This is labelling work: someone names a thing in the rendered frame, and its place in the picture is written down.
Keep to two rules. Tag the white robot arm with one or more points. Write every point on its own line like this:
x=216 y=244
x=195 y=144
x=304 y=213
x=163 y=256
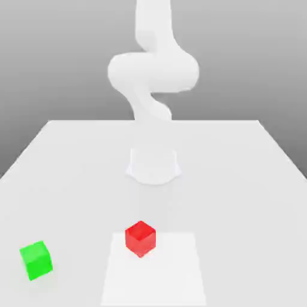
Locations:
x=153 y=72

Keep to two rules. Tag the small red cube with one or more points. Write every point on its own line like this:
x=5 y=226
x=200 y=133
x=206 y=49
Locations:
x=140 y=239

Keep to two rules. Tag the small green cube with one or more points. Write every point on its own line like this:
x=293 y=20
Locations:
x=36 y=261

